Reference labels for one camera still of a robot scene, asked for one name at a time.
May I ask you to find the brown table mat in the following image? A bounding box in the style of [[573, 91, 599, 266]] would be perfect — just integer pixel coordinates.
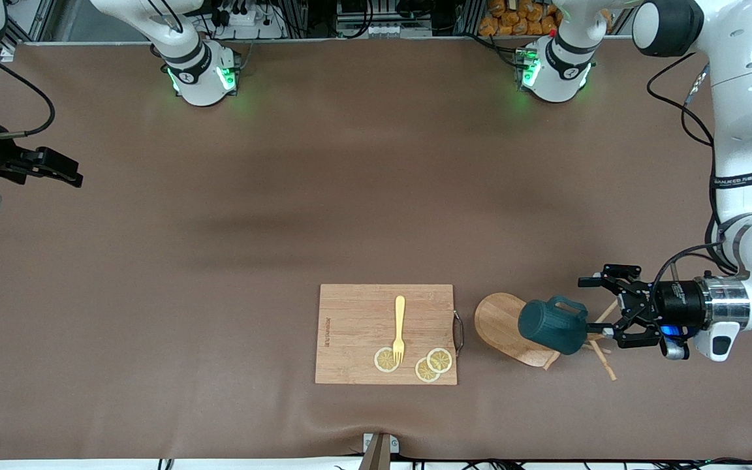
[[0, 36, 752, 461]]

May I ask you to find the grey metal bracket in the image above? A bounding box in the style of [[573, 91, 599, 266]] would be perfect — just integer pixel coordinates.
[[363, 433, 400, 454]]

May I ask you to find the orange snack bag pile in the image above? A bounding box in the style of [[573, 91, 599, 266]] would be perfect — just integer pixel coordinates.
[[478, 0, 566, 37]]

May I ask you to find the dark green cup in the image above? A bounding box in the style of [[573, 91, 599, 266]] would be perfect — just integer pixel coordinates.
[[518, 296, 589, 356]]

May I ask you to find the yellow wooden fork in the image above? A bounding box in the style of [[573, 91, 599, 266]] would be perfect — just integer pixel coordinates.
[[392, 296, 407, 365]]

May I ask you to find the wooden cup rack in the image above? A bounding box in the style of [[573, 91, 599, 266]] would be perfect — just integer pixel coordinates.
[[474, 292, 621, 381]]

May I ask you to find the brown tapered post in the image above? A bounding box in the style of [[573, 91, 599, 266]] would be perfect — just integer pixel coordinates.
[[358, 433, 392, 470]]

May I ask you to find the black equipment with cables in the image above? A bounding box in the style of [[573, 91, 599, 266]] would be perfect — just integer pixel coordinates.
[[337, 0, 435, 39]]

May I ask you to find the aluminium frame strut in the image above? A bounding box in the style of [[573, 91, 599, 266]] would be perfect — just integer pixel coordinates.
[[4, 0, 57, 43]]

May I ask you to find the white power strip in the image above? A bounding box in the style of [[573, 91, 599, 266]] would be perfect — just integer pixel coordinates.
[[216, 5, 285, 40]]

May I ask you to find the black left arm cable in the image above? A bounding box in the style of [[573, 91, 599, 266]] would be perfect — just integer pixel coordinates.
[[647, 52, 729, 307]]

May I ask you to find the wooden cutting board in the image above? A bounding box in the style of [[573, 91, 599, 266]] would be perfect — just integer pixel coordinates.
[[315, 284, 458, 386]]

